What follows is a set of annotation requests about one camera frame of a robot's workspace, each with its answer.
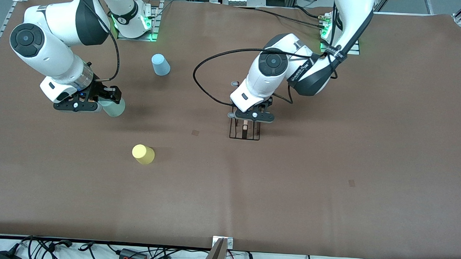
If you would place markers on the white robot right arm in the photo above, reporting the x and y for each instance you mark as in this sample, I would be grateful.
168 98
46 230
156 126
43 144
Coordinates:
45 50

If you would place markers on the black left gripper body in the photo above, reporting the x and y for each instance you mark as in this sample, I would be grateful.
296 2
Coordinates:
265 104

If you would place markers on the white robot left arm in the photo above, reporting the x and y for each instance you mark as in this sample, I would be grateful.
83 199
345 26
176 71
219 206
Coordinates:
271 69

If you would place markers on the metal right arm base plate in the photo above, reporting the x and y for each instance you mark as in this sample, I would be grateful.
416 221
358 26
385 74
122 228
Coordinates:
154 19

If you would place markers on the black orange connector box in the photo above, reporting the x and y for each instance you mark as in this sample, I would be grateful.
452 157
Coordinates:
132 256

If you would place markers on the yellow plastic cup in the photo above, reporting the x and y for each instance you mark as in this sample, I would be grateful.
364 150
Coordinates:
143 154

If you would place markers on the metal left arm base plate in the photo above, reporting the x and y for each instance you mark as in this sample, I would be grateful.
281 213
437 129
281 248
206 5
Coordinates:
356 51

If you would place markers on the mint green plastic cup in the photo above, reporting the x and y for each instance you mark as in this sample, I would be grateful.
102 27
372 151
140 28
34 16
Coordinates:
114 109

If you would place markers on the light blue plastic cup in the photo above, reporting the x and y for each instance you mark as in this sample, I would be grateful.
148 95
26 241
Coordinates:
160 65

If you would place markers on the black power adapter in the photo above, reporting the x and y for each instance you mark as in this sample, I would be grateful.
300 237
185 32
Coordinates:
5 256

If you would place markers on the aluminium profile with bracket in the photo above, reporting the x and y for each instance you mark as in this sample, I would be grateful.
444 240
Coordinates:
216 255

